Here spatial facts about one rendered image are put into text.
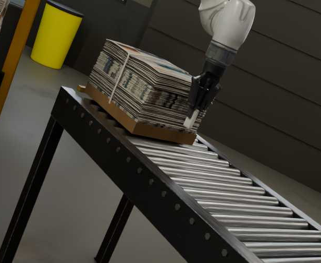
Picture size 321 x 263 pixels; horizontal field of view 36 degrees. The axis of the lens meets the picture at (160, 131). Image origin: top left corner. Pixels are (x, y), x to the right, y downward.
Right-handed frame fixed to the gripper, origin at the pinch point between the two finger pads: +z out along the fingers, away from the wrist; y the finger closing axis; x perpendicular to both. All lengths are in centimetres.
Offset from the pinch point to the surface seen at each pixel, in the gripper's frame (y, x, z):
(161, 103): 6.8, -8.8, -0.3
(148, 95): 13.6, -8.7, -1.5
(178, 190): 20.6, 27.7, 13.0
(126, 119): 14.0, -13.6, 9.6
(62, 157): -61, -159, 93
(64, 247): -15, -57, 93
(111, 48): 13.2, -39.9, -7.8
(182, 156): -2.8, 1.2, 13.4
